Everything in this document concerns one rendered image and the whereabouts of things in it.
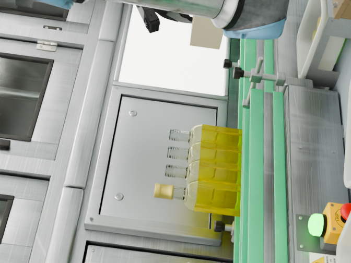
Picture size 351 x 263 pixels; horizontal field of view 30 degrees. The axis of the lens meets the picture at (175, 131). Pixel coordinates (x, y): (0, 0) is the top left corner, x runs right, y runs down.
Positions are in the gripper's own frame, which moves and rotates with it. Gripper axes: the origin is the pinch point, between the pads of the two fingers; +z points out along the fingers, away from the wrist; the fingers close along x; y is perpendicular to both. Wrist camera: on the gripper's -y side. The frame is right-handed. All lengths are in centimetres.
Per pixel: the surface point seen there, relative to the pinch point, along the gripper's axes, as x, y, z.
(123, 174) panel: 30.6, -33.4, -14.1
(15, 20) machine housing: 44, 22, -57
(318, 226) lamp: -7, -57, 27
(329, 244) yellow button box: -4, -59, 30
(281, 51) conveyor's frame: 17.8, 3.8, 23.3
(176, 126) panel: 33.6, -15.0, -1.9
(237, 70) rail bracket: 4.5, -14.4, 10.2
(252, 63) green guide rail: 18.9, -0.7, 15.6
